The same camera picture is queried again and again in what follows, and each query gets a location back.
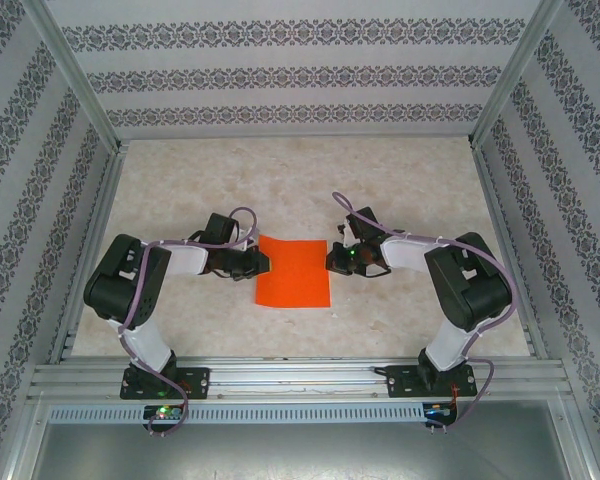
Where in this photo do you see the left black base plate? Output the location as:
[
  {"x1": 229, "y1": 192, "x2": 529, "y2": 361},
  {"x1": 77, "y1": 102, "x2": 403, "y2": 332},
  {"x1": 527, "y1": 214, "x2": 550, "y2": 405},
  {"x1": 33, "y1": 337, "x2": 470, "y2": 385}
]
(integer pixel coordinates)
[{"x1": 119, "y1": 367, "x2": 212, "y2": 401}]

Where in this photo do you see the aluminium frame bar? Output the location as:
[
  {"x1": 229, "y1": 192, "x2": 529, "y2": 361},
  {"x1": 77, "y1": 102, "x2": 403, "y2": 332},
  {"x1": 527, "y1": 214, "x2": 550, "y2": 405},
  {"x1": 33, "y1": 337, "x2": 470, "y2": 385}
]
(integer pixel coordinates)
[
  {"x1": 2, "y1": 399, "x2": 49, "y2": 480},
  {"x1": 549, "y1": 399, "x2": 599, "y2": 480}
]

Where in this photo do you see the aluminium corner post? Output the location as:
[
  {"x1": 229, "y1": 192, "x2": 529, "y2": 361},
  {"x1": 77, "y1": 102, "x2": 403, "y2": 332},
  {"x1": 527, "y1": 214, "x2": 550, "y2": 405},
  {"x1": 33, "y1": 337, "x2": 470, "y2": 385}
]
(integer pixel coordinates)
[
  {"x1": 469, "y1": 0, "x2": 564, "y2": 149},
  {"x1": 22, "y1": 0, "x2": 122, "y2": 151}
]

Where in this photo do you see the grey sheet metal tray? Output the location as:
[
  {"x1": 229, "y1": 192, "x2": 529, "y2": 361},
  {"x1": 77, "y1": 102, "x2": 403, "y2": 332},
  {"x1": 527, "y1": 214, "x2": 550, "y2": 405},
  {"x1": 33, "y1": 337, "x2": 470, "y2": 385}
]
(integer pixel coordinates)
[{"x1": 29, "y1": 422, "x2": 591, "y2": 480}]

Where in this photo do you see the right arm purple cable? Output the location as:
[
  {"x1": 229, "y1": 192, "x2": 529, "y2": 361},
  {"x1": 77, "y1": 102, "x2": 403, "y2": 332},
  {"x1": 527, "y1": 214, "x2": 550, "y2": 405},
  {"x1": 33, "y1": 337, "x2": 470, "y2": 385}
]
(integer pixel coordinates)
[{"x1": 331, "y1": 191, "x2": 517, "y2": 434}]

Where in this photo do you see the aluminium mounting rail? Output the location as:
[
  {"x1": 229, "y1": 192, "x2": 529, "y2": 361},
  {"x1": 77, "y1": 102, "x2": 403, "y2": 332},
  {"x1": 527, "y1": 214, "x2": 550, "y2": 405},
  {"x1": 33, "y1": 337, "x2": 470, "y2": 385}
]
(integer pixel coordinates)
[{"x1": 27, "y1": 357, "x2": 571, "y2": 401}]

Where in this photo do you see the left controller board with LEDs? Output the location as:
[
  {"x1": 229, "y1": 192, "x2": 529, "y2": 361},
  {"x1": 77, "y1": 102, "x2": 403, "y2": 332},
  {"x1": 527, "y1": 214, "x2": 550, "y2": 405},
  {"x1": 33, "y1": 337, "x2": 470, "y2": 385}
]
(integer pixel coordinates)
[{"x1": 143, "y1": 404, "x2": 186, "y2": 421}]

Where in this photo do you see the orange paper sheet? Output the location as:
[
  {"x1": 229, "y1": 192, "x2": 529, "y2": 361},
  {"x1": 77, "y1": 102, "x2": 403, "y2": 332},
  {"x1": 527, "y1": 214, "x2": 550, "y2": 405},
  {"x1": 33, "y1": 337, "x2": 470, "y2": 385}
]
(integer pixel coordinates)
[{"x1": 253, "y1": 234, "x2": 333, "y2": 308}]

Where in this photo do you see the right controller board with LEDs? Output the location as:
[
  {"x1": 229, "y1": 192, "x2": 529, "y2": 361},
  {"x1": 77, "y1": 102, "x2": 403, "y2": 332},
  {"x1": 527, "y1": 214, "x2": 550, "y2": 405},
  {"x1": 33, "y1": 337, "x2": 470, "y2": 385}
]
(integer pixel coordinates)
[{"x1": 424, "y1": 403, "x2": 459, "y2": 421}]

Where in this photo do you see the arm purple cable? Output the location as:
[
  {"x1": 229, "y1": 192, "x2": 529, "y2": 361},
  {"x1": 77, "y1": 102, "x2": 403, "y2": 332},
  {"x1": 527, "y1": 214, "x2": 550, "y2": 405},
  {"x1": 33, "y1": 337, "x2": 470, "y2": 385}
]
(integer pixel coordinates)
[
  {"x1": 118, "y1": 207, "x2": 260, "y2": 436},
  {"x1": 331, "y1": 191, "x2": 517, "y2": 434}
]

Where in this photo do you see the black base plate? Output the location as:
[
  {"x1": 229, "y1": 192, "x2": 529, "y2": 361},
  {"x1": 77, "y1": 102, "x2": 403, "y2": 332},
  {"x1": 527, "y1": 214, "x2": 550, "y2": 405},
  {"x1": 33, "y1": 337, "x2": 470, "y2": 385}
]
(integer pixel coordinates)
[
  {"x1": 119, "y1": 367, "x2": 212, "y2": 401},
  {"x1": 387, "y1": 364, "x2": 477, "y2": 400}
]

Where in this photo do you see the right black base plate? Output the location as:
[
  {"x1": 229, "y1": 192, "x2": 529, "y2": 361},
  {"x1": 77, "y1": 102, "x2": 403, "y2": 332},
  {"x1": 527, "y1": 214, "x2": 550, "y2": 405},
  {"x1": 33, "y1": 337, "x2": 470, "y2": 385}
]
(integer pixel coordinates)
[{"x1": 387, "y1": 364, "x2": 477, "y2": 400}]

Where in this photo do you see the controller board with leds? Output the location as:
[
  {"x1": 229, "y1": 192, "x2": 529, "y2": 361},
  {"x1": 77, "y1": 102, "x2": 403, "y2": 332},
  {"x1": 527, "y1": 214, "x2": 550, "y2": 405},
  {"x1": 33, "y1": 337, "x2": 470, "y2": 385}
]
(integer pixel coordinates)
[
  {"x1": 424, "y1": 403, "x2": 459, "y2": 421},
  {"x1": 143, "y1": 404, "x2": 186, "y2": 421}
]

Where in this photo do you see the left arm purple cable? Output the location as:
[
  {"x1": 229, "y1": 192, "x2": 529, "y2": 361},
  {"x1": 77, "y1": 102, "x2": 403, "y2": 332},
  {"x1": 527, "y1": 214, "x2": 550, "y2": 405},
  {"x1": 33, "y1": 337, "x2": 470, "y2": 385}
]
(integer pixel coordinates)
[{"x1": 118, "y1": 207, "x2": 260, "y2": 436}]

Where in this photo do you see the aluminium side rail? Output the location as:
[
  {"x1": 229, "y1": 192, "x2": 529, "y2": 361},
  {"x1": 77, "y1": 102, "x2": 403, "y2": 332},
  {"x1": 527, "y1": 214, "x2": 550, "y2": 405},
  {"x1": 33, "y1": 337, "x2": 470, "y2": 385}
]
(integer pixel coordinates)
[
  {"x1": 48, "y1": 139, "x2": 131, "y2": 365},
  {"x1": 469, "y1": 139, "x2": 550, "y2": 360}
]

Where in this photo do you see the slotted grey cable duct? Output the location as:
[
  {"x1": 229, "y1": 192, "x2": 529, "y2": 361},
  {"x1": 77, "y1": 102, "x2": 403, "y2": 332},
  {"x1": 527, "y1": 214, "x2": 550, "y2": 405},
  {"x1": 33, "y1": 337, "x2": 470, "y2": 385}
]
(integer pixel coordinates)
[{"x1": 47, "y1": 404, "x2": 426, "y2": 425}]

